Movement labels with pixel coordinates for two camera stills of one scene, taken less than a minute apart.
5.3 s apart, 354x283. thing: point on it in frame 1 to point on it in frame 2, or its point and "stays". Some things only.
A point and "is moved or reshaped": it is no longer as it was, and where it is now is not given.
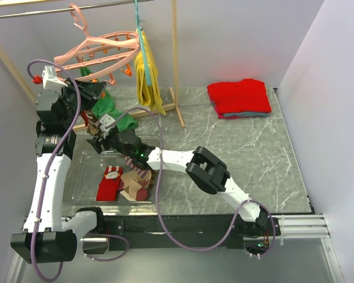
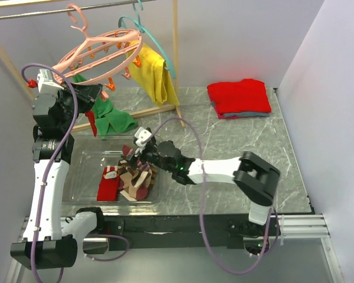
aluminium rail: [302, 226] stays
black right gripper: [97, 143] to [142, 152]
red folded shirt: [248, 95] stays
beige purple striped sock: [137, 181] stays
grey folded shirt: [243, 114] stays
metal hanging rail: [6, 16] stays
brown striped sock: [94, 126] is moved or reshaped
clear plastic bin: [85, 173] stays
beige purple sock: [138, 180] to [124, 183]
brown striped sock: [151, 181] stays
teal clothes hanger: [148, 78] to [136, 19]
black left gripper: [91, 91] stays
